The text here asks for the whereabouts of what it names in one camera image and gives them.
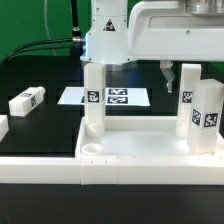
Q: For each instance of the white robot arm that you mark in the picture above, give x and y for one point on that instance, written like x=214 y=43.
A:
x=107 y=39

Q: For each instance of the white left fence piece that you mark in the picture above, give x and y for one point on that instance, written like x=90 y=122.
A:
x=3 y=126

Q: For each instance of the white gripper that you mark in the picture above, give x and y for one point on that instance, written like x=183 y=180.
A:
x=177 y=30

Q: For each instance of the white front fence wall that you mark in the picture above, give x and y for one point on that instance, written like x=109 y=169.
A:
x=116 y=170

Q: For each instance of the black vertical cable connector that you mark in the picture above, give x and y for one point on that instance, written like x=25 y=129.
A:
x=75 y=21

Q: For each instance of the white marker plate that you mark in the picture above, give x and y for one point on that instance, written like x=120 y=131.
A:
x=114 y=96

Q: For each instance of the white desk top tray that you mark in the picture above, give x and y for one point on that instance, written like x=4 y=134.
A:
x=136 y=136

